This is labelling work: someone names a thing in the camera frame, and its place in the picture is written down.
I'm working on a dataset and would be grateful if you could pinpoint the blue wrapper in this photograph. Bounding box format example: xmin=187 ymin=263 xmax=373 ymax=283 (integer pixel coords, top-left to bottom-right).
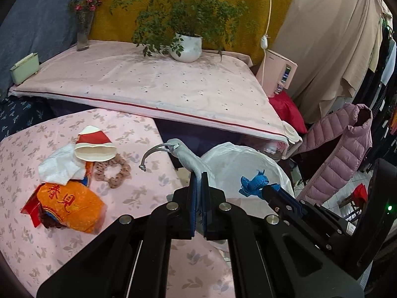
xmin=239 ymin=170 xmax=269 ymax=199

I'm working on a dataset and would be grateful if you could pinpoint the orange plastic bag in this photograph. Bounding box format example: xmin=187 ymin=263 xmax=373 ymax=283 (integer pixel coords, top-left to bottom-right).
xmin=21 ymin=181 xmax=106 ymax=233

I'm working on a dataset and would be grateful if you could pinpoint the brown dotted hair scrunchie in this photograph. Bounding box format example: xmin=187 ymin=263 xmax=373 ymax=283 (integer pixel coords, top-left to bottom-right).
xmin=93 ymin=153 xmax=131 ymax=189

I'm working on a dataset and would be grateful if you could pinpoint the grey sock with cable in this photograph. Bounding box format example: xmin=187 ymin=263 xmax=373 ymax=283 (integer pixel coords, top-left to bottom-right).
xmin=139 ymin=139 xmax=215 ymax=184

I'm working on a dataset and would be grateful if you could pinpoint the white tissue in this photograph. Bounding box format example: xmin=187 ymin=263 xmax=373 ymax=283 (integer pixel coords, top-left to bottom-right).
xmin=38 ymin=143 xmax=86 ymax=186

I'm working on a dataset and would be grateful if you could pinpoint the white trash bag bin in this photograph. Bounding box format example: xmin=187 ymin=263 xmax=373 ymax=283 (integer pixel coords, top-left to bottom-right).
xmin=173 ymin=141 xmax=296 ymax=254

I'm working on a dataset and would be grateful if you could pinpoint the red stool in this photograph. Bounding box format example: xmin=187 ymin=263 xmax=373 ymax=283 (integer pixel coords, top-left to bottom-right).
xmin=338 ymin=183 xmax=368 ymax=223

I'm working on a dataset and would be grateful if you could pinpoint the pink floral table cloth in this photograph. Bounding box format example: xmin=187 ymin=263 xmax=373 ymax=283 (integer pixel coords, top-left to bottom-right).
xmin=0 ymin=108 xmax=236 ymax=298

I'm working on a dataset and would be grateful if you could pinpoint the small red white paper cup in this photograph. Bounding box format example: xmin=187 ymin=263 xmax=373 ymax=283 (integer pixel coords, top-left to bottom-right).
xmin=75 ymin=125 xmax=117 ymax=162

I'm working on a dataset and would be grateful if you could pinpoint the pink puffer jacket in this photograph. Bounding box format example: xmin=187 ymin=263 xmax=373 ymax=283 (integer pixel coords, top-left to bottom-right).
xmin=292 ymin=104 xmax=373 ymax=205

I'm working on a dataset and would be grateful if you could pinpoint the white tape roll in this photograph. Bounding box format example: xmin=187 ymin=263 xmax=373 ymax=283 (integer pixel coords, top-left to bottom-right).
xmin=282 ymin=120 xmax=302 ymax=144

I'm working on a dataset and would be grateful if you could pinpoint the red cloth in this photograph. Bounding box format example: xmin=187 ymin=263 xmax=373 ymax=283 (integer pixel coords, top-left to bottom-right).
xmin=269 ymin=91 xmax=307 ymax=135

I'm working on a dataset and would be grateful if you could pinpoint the pink speckled table cloth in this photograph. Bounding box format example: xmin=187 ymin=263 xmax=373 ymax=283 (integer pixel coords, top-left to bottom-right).
xmin=9 ymin=40 xmax=290 ymax=144

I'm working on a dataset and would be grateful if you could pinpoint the pink water dispenser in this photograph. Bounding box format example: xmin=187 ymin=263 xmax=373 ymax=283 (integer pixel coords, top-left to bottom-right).
xmin=256 ymin=50 xmax=298 ymax=98

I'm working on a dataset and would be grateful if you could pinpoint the pale green box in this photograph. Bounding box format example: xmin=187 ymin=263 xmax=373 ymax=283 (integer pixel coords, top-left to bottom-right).
xmin=10 ymin=52 xmax=39 ymax=85

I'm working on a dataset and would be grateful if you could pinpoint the beige curtain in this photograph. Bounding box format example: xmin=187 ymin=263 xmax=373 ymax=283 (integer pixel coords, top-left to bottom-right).
xmin=272 ymin=0 xmax=382 ymax=124

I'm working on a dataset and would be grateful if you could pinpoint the green potted plant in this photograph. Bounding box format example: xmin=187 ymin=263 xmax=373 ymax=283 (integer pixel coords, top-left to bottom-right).
xmin=109 ymin=0 xmax=257 ymax=57

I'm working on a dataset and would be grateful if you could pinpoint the glass vase with red flowers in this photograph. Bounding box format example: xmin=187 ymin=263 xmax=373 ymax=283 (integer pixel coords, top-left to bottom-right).
xmin=69 ymin=0 xmax=102 ymax=52

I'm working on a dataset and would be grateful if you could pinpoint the white power cord with switch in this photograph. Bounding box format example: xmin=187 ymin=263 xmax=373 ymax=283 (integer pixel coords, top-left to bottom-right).
xmin=260 ymin=0 xmax=275 ymax=88

